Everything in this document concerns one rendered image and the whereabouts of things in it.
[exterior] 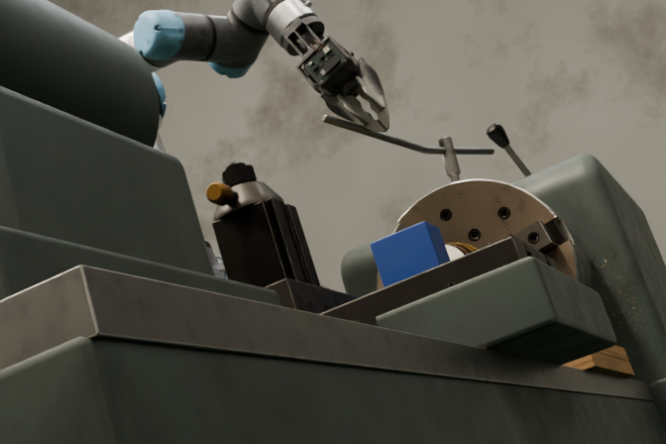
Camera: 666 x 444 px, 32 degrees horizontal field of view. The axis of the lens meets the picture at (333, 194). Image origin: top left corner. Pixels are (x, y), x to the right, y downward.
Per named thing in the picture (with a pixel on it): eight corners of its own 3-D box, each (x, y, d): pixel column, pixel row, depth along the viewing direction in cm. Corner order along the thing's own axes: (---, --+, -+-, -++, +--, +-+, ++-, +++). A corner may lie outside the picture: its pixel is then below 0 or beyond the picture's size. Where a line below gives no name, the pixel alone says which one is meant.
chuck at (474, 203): (419, 408, 186) (377, 220, 195) (613, 361, 176) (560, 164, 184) (400, 407, 178) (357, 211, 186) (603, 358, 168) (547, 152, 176)
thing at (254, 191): (236, 235, 133) (228, 211, 134) (296, 208, 131) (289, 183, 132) (201, 224, 126) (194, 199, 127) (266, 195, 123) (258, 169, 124)
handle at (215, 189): (227, 213, 126) (222, 193, 127) (246, 204, 125) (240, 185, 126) (207, 206, 122) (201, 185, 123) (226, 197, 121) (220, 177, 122)
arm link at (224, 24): (178, 48, 192) (206, -5, 186) (234, 52, 200) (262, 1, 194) (198, 80, 189) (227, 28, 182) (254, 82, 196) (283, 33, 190)
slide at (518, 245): (220, 432, 135) (209, 394, 136) (569, 299, 122) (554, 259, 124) (136, 434, 119) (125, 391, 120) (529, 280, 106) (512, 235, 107)
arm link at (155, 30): (10, 68, 214) (153, -11, 178) (64, 71, 222) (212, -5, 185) (17, 131, 213) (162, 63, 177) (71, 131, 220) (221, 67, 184)
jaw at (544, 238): (489, 259, 180) (555, 218, 177) (503, 286, 178) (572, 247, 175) (468, 249, 170) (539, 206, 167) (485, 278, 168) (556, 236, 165)
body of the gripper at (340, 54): (315, 94, 174) (270, 41, 179) (337, 109, 182) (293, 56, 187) (353, 58, 173) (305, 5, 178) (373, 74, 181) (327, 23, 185)
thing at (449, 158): (463, 208, 186) (445, 141, 189) (472, 203, 184) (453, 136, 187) (453, 208, 185) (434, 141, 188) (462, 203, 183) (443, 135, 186)
